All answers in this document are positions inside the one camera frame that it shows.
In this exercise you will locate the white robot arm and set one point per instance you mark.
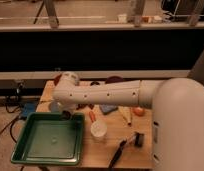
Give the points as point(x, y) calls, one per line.
point(177, 106)

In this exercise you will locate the purple bowl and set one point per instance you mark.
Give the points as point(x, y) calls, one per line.
point(114, 79)

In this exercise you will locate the blue sponge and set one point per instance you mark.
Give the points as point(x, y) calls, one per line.
point(106, 109)

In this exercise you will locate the small metal cup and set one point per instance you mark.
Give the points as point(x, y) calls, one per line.
point(94, 83)

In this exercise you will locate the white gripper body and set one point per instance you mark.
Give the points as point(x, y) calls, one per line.
point(66, 107)

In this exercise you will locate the small black metal clip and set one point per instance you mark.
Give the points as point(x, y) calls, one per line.
point(138, 139)

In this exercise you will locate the black handled brush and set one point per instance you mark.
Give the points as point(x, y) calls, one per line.
point(119, 150)

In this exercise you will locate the orange red bowl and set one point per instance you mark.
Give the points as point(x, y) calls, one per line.
point(57, 79)

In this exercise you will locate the green plastic tray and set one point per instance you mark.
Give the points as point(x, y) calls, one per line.
point(48, 139)

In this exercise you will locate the orange round fruit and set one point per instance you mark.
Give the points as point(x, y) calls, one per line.
point(138, 111)

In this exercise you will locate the grey round eraser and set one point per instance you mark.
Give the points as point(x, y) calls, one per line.
point(66, 115)

